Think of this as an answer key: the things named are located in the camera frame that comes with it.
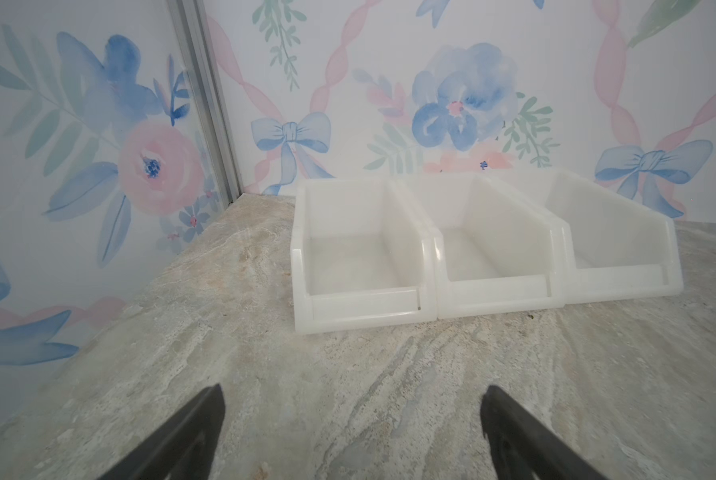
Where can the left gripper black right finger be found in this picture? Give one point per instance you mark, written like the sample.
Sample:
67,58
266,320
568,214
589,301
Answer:
521,447

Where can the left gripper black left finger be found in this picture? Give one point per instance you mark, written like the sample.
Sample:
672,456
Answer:
183,447

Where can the white middle plastic bin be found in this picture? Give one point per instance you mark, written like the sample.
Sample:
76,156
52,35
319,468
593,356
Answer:
493,253

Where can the white plastic bin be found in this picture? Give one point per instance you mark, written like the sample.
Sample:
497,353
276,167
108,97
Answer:
361,257
493,253
616,249

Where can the white right plastic bin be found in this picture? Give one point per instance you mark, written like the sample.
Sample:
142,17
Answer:
616,249

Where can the white left plastic bin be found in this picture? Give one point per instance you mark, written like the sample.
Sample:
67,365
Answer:
361,257

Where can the left aluminium corner post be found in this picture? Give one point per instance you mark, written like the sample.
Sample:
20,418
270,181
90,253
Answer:
190,22

